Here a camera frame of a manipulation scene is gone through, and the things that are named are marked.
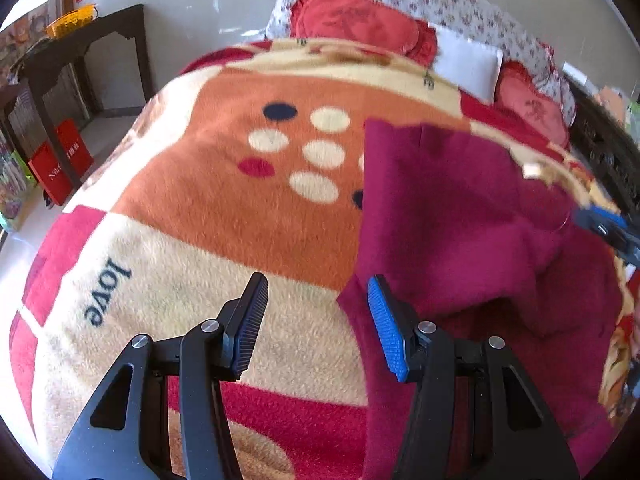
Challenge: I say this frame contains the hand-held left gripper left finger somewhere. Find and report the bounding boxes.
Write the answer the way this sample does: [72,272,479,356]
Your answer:
[52,272,271,480]

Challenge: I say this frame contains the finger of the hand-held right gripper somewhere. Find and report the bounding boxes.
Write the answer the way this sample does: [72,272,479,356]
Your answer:
[571,205,640,262]

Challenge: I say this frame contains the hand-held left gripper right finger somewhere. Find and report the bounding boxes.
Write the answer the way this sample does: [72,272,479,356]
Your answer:
[366,275,581,480]

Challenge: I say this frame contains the magenta knit sweater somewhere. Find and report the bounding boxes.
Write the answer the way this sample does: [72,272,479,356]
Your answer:
[336,119,627,480]

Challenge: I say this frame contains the dark carved wooden headboard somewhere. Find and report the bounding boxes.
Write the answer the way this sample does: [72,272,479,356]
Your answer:
[564,77,640,223]

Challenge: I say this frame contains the printed fleece blanket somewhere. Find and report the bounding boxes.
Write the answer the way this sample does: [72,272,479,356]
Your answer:
[7,40,640,480]

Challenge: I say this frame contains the small red heart pillow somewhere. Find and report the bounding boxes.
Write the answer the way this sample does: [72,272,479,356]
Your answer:
[494,61,572,149]

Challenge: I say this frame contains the white pillow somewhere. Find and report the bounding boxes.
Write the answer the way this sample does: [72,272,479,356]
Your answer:
[431,24,505,104]

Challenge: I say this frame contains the floral quilt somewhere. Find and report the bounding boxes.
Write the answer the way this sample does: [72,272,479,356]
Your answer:
[265,0,577,127]

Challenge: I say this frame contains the red gift boxes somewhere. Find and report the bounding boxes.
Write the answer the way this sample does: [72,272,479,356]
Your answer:
[27,140,74,207]

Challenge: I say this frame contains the red paper bag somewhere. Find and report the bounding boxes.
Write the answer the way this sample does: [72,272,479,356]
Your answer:
[54,118,95,176]

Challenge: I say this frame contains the colourful printed box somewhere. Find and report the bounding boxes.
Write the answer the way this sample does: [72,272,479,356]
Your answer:
[0,144,37,232]

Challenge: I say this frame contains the large red heart pillow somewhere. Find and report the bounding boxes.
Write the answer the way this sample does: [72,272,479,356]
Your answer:
[290,0,439,67]

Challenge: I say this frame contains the dark wooden side table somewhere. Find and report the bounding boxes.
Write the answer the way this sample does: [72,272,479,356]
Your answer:
[0,3,154,190]

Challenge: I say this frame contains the yellow basket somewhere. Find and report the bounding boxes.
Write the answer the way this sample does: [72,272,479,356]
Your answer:
[45,3,99,39]

